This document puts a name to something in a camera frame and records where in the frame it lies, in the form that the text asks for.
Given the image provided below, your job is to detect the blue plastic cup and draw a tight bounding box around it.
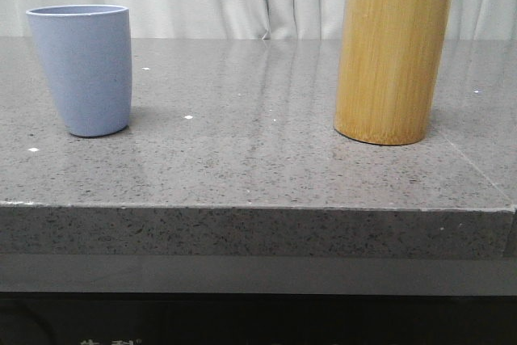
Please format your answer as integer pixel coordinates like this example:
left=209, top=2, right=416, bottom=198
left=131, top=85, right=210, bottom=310
left=26, top=5, right=132, bottom=137

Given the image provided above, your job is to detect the bamboo cylinder holder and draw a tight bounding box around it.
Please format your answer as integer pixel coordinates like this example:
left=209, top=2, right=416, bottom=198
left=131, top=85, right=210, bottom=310
left=334, top=0, right=451, bottom=145

